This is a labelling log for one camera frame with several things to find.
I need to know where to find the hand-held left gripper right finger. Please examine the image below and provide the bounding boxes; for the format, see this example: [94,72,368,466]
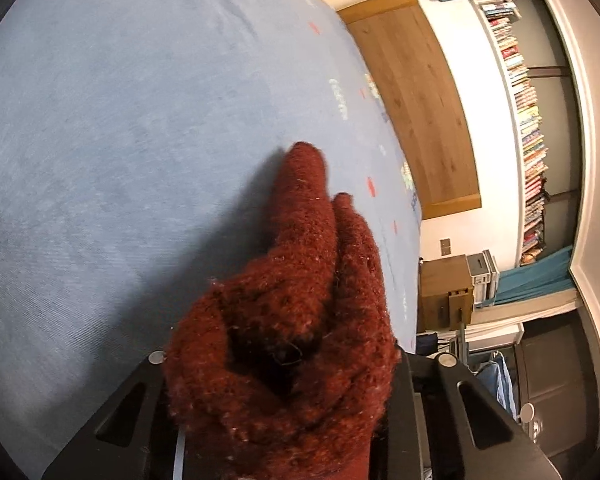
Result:
[380,345,563,480]

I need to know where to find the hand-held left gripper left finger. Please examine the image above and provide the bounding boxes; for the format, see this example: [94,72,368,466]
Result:
[42,350,186,480]

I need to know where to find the dark red knitted sweater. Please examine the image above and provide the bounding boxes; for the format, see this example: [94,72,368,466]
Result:
[161,141,402,480]

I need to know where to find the black bag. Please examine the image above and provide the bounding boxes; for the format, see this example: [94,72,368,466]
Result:
[416,331,442,357]

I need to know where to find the dark cabinet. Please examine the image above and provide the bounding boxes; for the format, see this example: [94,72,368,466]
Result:
[515,310,600,461]

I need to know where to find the grey metal boxes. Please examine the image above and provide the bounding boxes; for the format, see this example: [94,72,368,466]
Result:
[466,249,501,307]

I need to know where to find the blue dinosaur printed bedsheet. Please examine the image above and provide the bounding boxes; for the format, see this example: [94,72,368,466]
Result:
[0,0,423,480]

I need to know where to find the row of books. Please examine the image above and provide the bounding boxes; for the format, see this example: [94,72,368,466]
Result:
[472,0,551,267]

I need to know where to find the wooden bed headboard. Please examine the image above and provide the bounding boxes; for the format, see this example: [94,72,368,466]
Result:
[337,0,482,221]

